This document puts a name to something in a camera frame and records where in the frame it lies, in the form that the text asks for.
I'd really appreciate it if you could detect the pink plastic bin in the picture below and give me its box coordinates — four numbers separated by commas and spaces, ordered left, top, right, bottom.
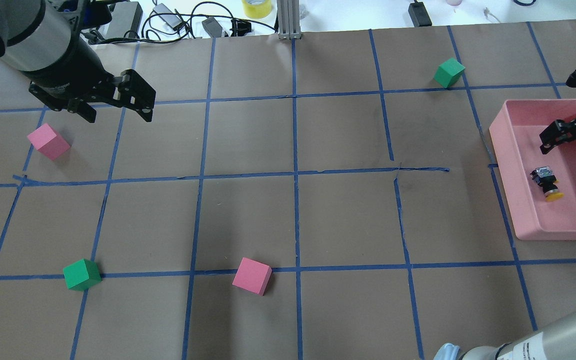
489, 99, 576, 241

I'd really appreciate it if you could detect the pink cube upper left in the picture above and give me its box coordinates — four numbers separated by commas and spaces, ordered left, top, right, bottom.
27, 123, 71, 161

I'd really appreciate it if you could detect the black cable bundle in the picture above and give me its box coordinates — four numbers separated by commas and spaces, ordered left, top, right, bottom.
140, 1, 276, 45

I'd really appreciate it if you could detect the yellow push button switch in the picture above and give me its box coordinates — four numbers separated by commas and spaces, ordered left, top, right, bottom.
529, 166, 564, 203

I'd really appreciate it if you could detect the pink cube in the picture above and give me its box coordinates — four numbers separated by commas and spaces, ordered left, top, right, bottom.
27, 123, 71, 161
231, 257, 272, 296

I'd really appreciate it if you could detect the black power brick left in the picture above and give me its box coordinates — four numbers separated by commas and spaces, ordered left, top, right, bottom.
103, 1, 143, 39

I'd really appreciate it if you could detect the green cube lower left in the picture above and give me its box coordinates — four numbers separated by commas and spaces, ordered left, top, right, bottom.
62, 259, 102, 292

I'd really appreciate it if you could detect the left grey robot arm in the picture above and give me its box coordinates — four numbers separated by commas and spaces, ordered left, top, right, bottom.
0, 0, 156, 123

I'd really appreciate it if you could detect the green cube upper right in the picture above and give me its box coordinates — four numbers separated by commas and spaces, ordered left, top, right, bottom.
433, 57, 466, 89

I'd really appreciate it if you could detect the aluminium profile post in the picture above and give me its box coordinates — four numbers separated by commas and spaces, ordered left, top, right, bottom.
276, 0, 303, 40

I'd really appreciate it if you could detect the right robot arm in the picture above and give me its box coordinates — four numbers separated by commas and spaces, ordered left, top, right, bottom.
435, 99, 576, 360

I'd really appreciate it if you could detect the small black adapter centre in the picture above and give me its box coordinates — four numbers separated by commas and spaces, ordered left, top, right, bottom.
201, 16, 227, 38

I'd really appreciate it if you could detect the grey power adapter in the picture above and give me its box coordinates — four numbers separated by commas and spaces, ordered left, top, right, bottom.
153, 3, 183, 31

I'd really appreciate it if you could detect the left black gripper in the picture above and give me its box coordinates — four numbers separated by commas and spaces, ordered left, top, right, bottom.
28, 39, 156, 124

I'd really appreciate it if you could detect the black power adapter right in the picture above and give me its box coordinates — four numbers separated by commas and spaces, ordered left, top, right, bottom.
407, 0, 433, 28

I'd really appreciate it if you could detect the pink cube bottom centre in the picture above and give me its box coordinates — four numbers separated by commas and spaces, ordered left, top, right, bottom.
231, 257, 272, 296

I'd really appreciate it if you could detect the yellow tape roll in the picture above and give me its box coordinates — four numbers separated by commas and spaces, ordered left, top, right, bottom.
241, 0, 273, 19

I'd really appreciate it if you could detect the green cube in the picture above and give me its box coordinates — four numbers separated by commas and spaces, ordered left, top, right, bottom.
62, 259, 102, 292
433, 57, 466, 89

